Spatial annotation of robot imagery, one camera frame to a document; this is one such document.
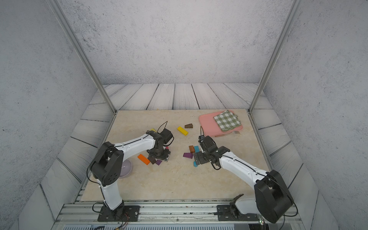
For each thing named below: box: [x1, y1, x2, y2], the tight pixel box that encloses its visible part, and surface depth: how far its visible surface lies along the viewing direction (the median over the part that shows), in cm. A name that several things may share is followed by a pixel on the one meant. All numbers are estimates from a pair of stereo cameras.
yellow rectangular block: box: [176, 126, 189, 137], surface depth 110 cm
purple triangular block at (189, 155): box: [183, 152, 194, 159], surface depth 96 cm
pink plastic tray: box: [198, 109, 243, 138], surface depth 113 cm
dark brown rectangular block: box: [147, 156, 157, 165], surface depth 93 cm
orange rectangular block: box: [137, 153, 151, 166], surface depth 93 cm
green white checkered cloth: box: [213, 109, 242, 132], surface depth 114 cm
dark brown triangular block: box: [184, 123, 194, 129], surface depth 113 cm
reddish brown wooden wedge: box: [188, 145, 196, 154], surface depth 98 cm
